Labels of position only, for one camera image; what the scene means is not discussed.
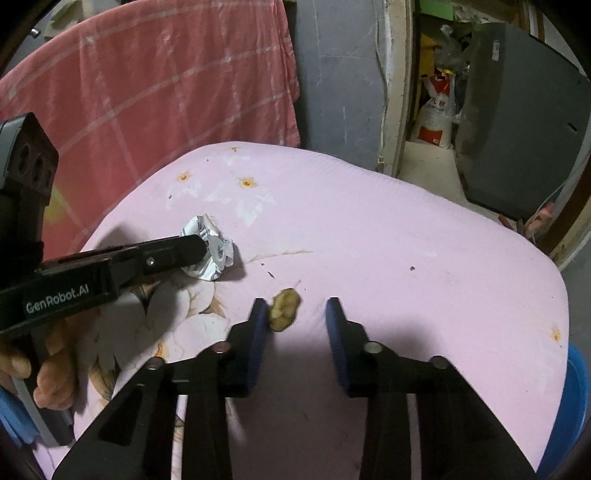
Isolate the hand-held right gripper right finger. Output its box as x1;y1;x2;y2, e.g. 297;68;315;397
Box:
325;298;539;480

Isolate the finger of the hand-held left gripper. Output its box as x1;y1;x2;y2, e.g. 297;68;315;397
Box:
111;234;209;297

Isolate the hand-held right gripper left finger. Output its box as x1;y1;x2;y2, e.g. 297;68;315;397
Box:
52;298;269;480

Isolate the yellowish peel scrap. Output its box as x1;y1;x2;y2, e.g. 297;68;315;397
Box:
269;288;304;332

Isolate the white paper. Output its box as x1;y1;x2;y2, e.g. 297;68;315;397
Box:
179;213;236;282

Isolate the blue plastic basin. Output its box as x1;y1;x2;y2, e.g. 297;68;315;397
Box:
538;344;591;480

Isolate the person's left hand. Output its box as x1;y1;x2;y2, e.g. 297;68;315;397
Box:
0;318;77;411

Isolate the pink floral sheet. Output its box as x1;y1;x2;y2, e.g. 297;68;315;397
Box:
28;141;570;480

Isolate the red checked cloth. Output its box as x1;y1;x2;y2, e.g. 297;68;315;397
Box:
0;0;302;259

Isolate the pink slipper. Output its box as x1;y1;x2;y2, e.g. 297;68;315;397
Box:
525;202;556;237

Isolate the white sack with red print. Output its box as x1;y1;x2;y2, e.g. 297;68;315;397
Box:
412;69;459;149

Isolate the grey metal cabinet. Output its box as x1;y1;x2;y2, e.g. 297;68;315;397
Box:
455;22;588;220

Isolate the yellow bag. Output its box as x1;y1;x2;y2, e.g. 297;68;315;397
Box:
417;36;438;93

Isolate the wooden door frame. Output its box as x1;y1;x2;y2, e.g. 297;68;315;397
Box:
375;0;591;272

